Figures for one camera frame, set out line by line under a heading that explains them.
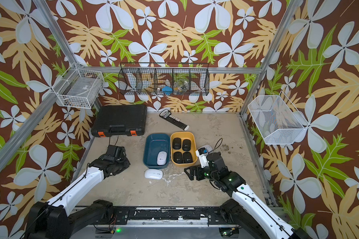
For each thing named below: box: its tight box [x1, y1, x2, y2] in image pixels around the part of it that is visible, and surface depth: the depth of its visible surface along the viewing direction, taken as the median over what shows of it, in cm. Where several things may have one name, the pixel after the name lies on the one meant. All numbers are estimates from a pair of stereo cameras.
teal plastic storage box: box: [142, 132, 172, 169], surface depth 96 cm
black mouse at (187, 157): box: [182, 151, 193, 164], surface depth 95 cm
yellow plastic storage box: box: [170, 131, 198, 167], surface depth 99 cm
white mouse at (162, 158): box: [156, 150, 168, 166], surface depth 94 cm
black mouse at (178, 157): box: [173, 151, 183, 164], surface depth 95 cm
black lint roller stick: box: [159, 109, 190, 131], surface depth 117 cm
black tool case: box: [90, 104, 148, 138], surface depth 109 cm
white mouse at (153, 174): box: [144, 168, 164, 180], surface depth 89 cm
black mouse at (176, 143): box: [172, 137, 182, 150], surface depth 101 cm
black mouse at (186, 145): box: [181, 138, 191, 152], surface depth 100 cm
